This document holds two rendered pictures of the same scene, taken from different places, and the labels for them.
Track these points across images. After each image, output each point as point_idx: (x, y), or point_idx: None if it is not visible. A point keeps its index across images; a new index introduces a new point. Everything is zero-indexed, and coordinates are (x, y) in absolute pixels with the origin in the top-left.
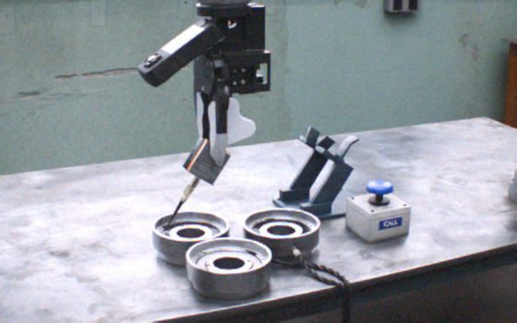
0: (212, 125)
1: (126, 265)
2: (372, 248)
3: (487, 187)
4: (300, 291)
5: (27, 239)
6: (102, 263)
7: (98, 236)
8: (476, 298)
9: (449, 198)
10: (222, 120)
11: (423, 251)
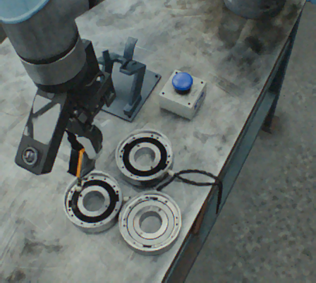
0: (89, 148)
1: (72, 255)
2: (198, 125)
3: (208, 3)
4: (198, 205)
5: None
6: (54, 265)
7: (20, 233)
8: None
9: (195, 32)
10: (100, 146)
11: (229, 110)
